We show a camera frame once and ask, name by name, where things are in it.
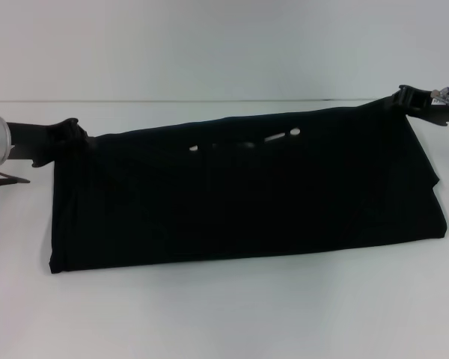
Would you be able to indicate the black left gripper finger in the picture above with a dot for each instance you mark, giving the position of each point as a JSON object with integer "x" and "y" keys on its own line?
{"x": 73, "y": 131}

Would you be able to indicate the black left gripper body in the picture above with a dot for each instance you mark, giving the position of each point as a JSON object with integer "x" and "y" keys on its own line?
{"x": 31, "y": 144}

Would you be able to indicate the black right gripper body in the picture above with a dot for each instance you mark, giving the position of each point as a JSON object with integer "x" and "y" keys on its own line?
{"x": 439, "y": 108}

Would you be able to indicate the black shirt with FREE print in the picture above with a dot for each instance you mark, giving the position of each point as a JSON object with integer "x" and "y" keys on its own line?
{"x": 247, "y": 194}

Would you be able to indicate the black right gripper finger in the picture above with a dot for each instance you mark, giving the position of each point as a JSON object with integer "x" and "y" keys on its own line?
{"x": 406, "y": 98}

